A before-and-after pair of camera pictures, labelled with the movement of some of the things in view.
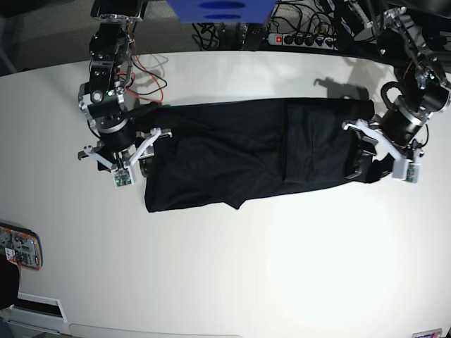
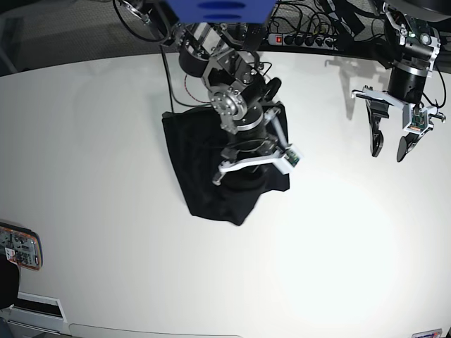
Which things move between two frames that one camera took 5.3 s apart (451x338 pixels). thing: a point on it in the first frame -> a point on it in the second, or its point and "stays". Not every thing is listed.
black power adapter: (253, 36) stays
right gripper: (397, 138) -> (406, 90)
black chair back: (9, 282) stays
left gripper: (125, 151) -> (264, 142)
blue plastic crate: (221, 11) stays
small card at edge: (435, 333) stays
